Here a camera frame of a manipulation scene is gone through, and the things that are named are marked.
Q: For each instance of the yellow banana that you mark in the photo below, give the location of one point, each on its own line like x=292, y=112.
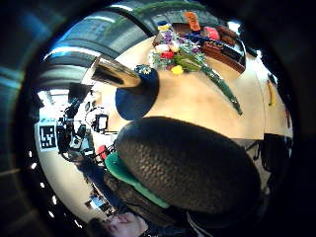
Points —
x=271, y=94

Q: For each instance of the bouquet of colourful artificial flowers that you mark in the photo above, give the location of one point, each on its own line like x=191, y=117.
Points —
x=189, y=59

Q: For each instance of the orange snack packet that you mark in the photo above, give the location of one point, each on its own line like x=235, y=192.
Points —
x=193, y=21

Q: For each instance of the red snack packet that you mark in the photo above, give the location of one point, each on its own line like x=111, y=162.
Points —
x=212, y=33

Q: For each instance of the dark blue and silver vase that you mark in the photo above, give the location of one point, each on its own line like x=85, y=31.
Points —
x=136, y=97

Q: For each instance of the the person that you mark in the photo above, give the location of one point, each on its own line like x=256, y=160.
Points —
x=121, y=224

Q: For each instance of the brown wooden tray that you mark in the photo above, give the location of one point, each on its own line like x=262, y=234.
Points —
x=225, y=52

